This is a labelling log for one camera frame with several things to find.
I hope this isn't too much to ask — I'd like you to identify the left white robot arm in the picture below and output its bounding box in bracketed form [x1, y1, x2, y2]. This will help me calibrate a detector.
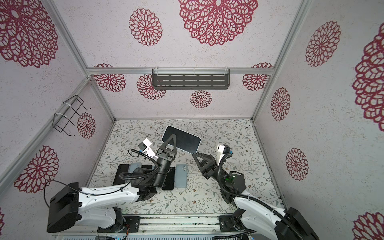
[47, 134, 177, 233]

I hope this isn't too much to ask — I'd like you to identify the grey phone case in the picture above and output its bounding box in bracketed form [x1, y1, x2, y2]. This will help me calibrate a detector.
[128, 163, 142, 174]
[174, 164, 189, 188]

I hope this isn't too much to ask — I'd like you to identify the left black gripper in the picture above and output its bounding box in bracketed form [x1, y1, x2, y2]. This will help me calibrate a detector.
[153, 135, 177, 189]

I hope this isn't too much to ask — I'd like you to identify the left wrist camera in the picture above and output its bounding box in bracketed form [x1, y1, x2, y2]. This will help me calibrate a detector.
[139, 139, 158, 161]

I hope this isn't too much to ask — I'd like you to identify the blue bare phone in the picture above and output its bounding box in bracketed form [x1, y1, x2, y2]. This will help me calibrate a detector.
[162, 167, 176, 191]

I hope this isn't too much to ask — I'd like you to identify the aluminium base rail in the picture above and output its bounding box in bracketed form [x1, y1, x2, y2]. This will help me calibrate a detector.
[52, 213, 306, 236]

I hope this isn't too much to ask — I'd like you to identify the grey slotted wall shelf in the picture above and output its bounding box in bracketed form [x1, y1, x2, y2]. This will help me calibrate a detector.
[152, 69, 231, 90]

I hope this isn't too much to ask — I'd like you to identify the black wire wall basket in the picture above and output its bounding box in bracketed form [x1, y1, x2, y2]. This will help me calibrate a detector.
[52, 95, 91, 137]

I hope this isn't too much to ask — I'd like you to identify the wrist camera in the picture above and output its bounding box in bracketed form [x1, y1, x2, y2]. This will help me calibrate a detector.
[139, 139, 158, 161]
[216, 145, 233, 165]

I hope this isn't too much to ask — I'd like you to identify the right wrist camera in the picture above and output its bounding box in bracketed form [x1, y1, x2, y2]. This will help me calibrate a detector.
[216, 145, 233, 165]

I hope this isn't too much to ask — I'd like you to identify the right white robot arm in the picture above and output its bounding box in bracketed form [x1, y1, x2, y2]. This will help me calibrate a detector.
[192, 152, 319, 240]

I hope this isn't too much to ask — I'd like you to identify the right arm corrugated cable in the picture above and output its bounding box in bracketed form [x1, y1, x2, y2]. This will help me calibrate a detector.
[217, 155, 305, 240]

